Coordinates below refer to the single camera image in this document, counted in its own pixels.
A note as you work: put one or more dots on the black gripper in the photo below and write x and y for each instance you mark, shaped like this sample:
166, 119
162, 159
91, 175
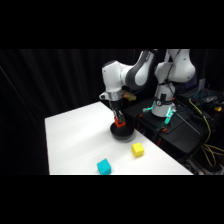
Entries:
115, 106

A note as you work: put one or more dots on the red cube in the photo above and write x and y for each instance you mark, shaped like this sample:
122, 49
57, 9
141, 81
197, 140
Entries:
120, 124

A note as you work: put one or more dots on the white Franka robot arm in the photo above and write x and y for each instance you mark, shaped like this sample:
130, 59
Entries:
140, 71

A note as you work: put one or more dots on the black bowl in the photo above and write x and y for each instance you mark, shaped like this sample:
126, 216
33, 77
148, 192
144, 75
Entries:
122, 133

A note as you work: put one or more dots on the yellow cube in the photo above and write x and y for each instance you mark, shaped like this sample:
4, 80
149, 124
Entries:
137, 150

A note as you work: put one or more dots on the teal cube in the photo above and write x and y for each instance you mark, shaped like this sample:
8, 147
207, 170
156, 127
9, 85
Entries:
104, 167

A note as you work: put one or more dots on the black robot stand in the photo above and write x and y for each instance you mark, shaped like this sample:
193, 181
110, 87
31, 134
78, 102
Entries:
181, 133

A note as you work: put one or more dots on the black curtain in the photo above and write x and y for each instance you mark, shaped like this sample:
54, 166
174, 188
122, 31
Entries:
50, 80

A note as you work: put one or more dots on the backlit keyboard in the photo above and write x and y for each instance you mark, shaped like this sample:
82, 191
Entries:
206, 94

